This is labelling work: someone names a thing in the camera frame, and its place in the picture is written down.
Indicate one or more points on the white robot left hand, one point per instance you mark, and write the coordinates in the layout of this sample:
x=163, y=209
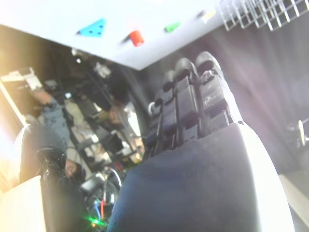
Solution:
x=193, y=181

